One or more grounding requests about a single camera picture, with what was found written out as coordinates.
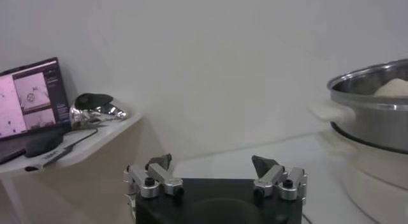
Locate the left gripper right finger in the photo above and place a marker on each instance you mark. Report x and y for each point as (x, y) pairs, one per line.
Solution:
(274, 177)

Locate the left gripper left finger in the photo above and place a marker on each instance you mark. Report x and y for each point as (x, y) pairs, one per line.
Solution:
(159, 177)

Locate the white steamed baozi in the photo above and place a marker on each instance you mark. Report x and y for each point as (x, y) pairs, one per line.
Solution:
(393, 88)

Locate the steel steamer basket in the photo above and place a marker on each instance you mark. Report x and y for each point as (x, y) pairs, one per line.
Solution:
(366, 129)

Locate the white side table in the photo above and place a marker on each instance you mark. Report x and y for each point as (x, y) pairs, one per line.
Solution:
(79, 183)

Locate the shiny chrome helmet-shaped device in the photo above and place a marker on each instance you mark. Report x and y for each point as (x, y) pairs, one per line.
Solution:
(95, 112)

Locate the cream electric pot base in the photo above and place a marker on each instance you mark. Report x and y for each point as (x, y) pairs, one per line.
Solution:
(376, 183)

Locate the black USB dongle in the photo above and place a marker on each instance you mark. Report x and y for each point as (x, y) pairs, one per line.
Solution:
(51, 157)

